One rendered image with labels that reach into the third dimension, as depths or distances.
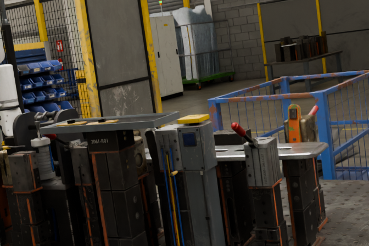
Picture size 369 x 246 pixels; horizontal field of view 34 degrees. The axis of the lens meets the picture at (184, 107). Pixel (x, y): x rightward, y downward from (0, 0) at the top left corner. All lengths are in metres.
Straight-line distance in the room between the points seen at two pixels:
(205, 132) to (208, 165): 0.08
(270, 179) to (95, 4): 3.78
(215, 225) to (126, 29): 4.08
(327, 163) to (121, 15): 2.56
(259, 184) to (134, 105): 3.97
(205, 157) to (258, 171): 0.19
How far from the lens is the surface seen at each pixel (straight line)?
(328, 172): 3.69
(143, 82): 5.61
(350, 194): 2.33
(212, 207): 1.50
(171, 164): 1.69
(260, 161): 1.58
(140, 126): 1.48
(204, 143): 1.46
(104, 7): 5.26
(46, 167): 1.94
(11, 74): 2.30
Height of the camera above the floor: 1.35
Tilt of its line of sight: 6 degrees down
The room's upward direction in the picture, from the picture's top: 8 degrees counter-clockwise
